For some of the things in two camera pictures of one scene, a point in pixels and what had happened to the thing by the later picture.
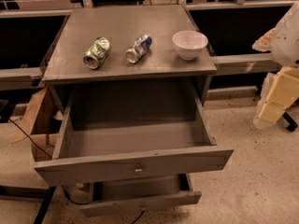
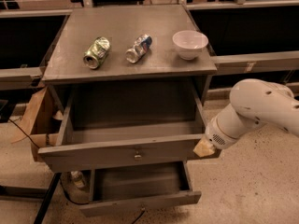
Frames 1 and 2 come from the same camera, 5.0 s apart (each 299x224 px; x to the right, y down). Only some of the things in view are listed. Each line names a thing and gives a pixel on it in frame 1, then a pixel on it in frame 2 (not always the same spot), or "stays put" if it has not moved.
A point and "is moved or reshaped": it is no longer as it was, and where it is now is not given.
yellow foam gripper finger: (279, 91) -> (223, 131)
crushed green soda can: (96, 53) stays put
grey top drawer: (110, 132) is moved or reshaped
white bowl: (189, 43) stays put
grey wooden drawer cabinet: (132, 81) stays put
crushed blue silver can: (140, 47) stays put
